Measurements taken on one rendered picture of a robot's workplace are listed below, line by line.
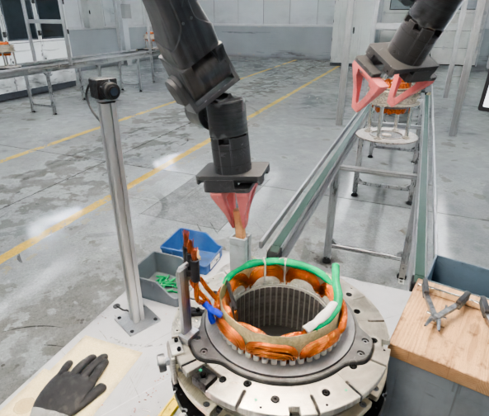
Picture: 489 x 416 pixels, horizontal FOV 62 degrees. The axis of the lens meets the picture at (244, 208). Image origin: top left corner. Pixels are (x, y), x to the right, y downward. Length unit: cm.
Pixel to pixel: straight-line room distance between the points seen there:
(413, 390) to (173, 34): 61
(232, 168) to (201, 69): 14
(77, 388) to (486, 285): 86
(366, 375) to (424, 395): 17
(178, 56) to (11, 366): 201
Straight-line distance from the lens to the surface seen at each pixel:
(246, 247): 67
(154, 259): 129
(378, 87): 64
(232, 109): 57
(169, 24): 50
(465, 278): 94
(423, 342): 70
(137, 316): 112
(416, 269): 145
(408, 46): 66
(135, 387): 99
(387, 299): 125
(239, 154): 59
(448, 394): 72
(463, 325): 76
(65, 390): 100
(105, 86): 86
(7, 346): 247
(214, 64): 56
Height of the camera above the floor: 151
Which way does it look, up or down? 26 degrees down
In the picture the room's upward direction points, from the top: straight up
